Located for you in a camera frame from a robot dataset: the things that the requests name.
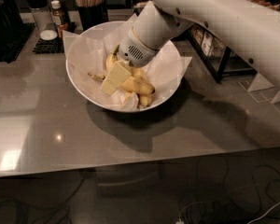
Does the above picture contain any white paper liner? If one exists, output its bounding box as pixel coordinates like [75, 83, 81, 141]
[62, 13, 193, 112]

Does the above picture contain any black wire condiment rack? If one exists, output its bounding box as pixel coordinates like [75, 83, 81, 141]
[186, 23, 256, 82]

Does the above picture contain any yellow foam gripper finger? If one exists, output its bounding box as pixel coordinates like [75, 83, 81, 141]
[100, 61, 132, 95]

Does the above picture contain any glass sugar shaker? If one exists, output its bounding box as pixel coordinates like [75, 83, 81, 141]
[26, 0, 58, 41]

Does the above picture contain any small banana under liner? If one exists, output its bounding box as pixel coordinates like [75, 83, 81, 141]
[88, 71, 133, 106]

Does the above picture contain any black container left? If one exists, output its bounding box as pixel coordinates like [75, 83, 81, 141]
[0, 0, 23, 47]

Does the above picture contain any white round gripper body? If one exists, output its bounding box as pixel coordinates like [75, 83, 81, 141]
[119, 28, 159, 68]

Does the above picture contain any white cable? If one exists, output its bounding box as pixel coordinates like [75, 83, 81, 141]
[175, 171, 280, 224]

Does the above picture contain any white bowl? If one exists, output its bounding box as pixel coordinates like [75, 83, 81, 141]
[65, 20, 185, 114]

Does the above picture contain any yellow banana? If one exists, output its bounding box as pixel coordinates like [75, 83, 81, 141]
[105, 45, 155, 94]
[132, 68, 153, 107]

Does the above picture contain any small sauce bottle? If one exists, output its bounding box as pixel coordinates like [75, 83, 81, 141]
[51, 0, 68, 38]

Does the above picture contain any black rubber mat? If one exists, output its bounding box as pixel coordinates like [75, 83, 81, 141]
[33, 38, 63, 54]

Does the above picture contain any large black mat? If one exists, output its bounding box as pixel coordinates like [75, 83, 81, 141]
[0, 23, 35, 63]

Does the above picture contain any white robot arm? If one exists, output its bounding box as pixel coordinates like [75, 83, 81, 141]
[119, 0, 280, 90]

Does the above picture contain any black cup of stirrers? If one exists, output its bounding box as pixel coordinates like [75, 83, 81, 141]
[75, 0, 107, 31]

